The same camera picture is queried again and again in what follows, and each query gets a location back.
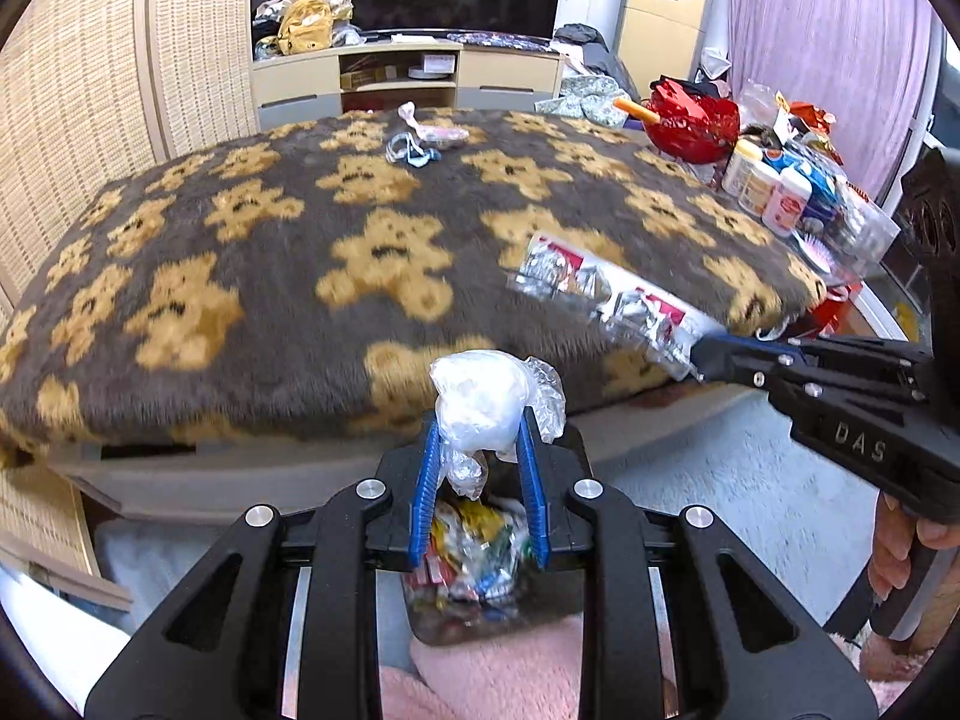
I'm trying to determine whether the woven bamboo folding screen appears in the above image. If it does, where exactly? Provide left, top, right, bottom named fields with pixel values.
left=2, top=0, right=272, bottom=585

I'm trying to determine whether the pink hair brush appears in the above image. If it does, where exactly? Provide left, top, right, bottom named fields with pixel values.
left=793, top=231, right=835, bottom=275

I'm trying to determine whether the white bottle yellow cap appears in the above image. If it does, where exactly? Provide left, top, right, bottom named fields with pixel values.
left=721, top=138, right=763, bottom=199

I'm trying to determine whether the purple curtain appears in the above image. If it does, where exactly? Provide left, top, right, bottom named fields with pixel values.
left=729, top=0, right=939, bottom=197

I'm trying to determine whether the person's right hand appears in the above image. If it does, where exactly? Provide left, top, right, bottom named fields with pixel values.
left=867, top=493, right=960, bottom=600

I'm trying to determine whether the black trash bin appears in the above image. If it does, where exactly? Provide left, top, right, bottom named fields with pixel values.
left=402, top=489, right=584, bottom=647

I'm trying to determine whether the clear plastic storage box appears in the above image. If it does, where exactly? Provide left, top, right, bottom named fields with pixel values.
left=817, top=184, right=900, bottom=283

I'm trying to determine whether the clear plastic wrap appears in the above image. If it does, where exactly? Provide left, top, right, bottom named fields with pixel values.
left=430, top=349, right=566, bottom=500

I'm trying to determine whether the grey bear pattern blanket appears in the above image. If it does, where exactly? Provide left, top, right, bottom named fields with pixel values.
left=2, top=109, right=825, bottom=465

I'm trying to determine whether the white bottle cream label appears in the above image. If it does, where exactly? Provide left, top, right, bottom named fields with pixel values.
left=739, top=161, right=779, bottom=218

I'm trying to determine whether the pink white plastic wrapper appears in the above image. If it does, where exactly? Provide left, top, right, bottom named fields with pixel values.
left=397, top=101, right=470, bottom=149

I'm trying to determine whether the yellow backpack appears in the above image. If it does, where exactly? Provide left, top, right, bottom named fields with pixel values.
left=277, top=0, right=334, bottom=55

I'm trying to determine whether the silver red foil package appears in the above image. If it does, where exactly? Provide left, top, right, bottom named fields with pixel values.
left=508, top=232, right=724, bottom=380

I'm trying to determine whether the beige standing air conditioner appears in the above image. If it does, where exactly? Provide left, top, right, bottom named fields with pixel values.
left=617, top=0, right=708, bottom=98

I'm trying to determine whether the beige tv cabinet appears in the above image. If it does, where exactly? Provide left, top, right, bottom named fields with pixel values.
left=252, top=36, right=563, bottom=130

